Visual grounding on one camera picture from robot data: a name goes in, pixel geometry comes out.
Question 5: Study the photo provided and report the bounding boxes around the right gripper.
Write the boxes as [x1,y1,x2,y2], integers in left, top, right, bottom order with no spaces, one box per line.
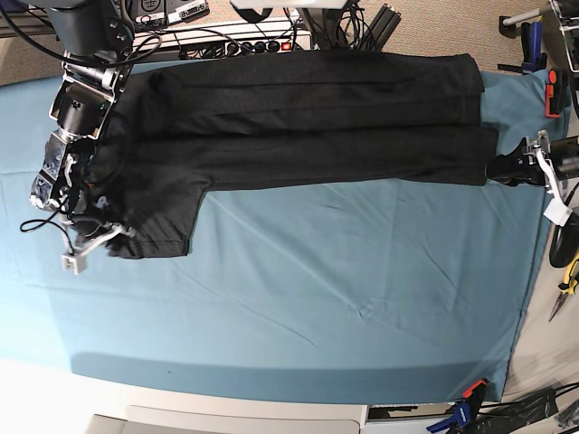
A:
[61,214,135,256]

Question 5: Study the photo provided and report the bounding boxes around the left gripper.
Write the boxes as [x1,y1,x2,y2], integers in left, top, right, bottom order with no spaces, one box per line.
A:
[485,129,565,212]

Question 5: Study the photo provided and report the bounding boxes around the black T-shirt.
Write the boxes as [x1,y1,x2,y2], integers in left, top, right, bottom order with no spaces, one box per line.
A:
[92,50,498,259]

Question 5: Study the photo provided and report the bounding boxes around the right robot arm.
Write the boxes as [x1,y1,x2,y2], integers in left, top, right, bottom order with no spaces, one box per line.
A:
[30,1,134,258]

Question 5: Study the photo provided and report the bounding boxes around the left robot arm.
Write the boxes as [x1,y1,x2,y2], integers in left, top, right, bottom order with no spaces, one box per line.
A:
[486,1,578,212]

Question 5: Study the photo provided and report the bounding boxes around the black computer mouse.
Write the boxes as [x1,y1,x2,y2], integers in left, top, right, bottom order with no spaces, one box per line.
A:
[549,224,578,269]

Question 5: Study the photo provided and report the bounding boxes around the orange black clamp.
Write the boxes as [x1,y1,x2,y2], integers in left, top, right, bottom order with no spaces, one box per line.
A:
[545,68,568,118]

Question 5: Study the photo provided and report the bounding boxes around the blue black bar clamp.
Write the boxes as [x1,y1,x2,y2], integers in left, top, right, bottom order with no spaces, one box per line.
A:
[497,21,547,75]

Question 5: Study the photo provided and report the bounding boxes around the teal table cloth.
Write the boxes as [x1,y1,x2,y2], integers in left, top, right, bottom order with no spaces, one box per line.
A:
[1,78,549,404]

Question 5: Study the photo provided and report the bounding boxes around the white power strip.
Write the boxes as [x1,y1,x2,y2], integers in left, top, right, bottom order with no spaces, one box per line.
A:
[147,27,315,61]

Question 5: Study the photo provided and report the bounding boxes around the grey foot pedal box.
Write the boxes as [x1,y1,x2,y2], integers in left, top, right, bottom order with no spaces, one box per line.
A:
[130,0,166,24]

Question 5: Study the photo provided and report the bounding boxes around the black plastic bag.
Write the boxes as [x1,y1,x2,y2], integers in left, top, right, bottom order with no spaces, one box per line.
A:
[466,389,559,434]

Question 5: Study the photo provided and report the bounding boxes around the orange blue spring clamp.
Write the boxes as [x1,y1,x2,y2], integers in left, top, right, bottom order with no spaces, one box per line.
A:
[426,378,489,433]

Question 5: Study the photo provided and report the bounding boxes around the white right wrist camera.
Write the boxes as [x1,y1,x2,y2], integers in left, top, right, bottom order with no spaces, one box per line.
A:
[61,253,88,275]

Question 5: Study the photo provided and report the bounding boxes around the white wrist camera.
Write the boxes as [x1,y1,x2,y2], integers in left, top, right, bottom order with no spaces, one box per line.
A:
[61,253,88,275]
[544,201,573,227]

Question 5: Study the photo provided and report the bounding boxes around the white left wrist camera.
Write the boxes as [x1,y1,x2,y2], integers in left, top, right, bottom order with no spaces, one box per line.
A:
[544,201,573,227]

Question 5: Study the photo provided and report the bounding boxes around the yellow handled pliers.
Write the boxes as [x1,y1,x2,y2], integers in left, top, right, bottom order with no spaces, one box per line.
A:
[548,254,578,322]

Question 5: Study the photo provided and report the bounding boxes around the black aluminium extrusion frame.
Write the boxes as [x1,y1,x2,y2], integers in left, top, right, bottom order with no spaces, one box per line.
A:
[356,4,401,52]

